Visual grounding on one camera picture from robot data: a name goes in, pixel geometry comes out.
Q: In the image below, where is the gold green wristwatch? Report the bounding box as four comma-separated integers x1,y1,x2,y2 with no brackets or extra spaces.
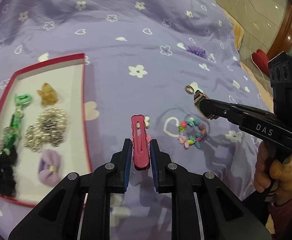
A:
194,90,219,120

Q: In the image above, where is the pink hair clip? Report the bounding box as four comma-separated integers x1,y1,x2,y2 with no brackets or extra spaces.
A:
131,115,150,171

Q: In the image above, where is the red sleeve right forearm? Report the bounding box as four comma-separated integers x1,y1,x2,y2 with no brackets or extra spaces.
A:
269,199,292,239

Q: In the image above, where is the red jewelry box tray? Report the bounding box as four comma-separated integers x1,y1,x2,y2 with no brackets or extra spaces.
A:
0,54,92,206

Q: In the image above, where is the right hand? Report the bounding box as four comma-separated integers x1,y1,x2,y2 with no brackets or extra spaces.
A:
253,142,292,206

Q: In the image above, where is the purple flower hair clip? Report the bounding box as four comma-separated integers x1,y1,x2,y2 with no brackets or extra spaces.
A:
186,46,207,59

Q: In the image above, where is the red cushion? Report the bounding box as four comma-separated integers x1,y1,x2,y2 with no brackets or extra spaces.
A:
251,49,270,76

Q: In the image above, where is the silver filigree brooch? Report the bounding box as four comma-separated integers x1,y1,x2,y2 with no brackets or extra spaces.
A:
25,125,46,152

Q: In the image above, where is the purple floral duvet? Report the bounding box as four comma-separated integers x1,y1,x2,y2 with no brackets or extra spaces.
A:
0,0,274,240

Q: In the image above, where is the amber hair claw clip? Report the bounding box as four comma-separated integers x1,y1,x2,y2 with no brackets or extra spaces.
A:
36,83,58,107

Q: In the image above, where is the black scrunchie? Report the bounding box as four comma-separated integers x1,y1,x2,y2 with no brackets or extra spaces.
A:
0,145,17,198

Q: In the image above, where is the colourful plastic bead bracelet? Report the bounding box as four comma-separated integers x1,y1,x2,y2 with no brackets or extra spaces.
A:
177,116,208,151

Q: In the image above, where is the lilac bow hair tie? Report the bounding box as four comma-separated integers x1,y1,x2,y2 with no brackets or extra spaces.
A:
37,148,62,186

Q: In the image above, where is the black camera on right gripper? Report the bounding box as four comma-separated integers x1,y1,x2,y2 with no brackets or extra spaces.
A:
268,51,292,131

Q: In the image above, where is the white pearl bracelet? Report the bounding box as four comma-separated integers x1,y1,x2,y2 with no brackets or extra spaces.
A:
35,106,68,140

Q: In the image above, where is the white cable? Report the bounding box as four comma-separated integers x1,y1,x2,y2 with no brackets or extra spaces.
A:
243,0,272,93

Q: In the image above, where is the wooden door frame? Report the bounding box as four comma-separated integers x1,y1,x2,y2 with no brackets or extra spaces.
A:
267,2,292,59

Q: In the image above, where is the green braided bracelet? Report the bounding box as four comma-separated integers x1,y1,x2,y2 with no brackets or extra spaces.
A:
3,109,26,145

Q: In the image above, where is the light green hair tie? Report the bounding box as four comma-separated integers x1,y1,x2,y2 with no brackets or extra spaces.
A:
14,93,33,110

